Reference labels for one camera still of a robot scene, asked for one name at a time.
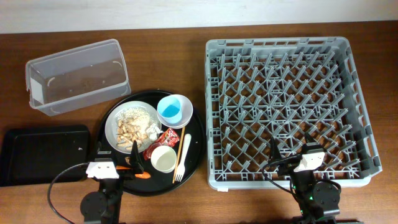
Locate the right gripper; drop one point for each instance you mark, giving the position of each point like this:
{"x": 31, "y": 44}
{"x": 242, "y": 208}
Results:
{"x": 287, "y": 166}

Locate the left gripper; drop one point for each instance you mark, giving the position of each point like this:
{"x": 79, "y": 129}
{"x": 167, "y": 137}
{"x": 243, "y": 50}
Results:
{"x": 135, "y": 166}

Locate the cream paper cup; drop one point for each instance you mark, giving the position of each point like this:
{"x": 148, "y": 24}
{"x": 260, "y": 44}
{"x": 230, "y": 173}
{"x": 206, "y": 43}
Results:
{"x": 164, "y": 159}

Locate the white tissue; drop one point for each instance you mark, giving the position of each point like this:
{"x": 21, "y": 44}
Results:
{"x": 153, "y": 132}

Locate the red snack wrapper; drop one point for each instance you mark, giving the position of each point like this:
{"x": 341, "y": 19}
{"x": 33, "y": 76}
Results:
{"x": 167, "y": 138}

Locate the white plastic fork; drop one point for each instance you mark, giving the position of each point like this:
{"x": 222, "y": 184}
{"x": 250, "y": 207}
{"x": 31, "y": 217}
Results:
{"x": 181, "y": 167}

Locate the grey plate with food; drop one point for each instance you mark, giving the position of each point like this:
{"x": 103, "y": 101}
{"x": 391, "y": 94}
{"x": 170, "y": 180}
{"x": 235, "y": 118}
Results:
{"x": 127, "y": 123}

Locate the blue plastic cup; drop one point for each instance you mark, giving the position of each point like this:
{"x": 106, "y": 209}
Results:
{"x": 169, "y": 108}

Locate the white shallow bowl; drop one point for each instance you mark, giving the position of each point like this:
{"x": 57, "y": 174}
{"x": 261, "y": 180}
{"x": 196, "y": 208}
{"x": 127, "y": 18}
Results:
{"x": 187, "y": 113}

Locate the clear plastic bin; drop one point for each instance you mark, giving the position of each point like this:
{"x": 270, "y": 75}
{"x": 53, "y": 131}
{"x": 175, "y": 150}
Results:
{"x": 77, "y": 78}

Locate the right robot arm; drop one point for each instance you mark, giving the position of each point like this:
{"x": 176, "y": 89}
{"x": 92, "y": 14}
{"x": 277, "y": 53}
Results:
{"x": 318, "y": 199}

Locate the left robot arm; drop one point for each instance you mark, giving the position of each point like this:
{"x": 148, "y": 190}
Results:
{"x": 104, "y": 205}

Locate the grey dishwasher rack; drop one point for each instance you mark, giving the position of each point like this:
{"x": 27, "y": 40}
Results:
{"x": 256, "y": 89}

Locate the orange carrot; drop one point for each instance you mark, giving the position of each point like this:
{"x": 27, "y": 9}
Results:
{"x": 144, "y": 175}

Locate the brown food scrap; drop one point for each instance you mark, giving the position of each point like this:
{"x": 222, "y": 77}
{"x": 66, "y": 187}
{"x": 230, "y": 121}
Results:
{"x": 127, "y": 159}

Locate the round black serving tray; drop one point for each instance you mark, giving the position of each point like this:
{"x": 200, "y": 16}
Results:
{"x": 159, "y": 183}

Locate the wooden chopstick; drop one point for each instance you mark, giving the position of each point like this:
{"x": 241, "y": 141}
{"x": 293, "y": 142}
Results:
{"x": 179, "y": 153}

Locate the black rectangular tray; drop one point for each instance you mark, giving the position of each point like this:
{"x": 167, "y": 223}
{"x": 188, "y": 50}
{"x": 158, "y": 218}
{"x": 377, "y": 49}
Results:
{"x": 37, "y": 155}

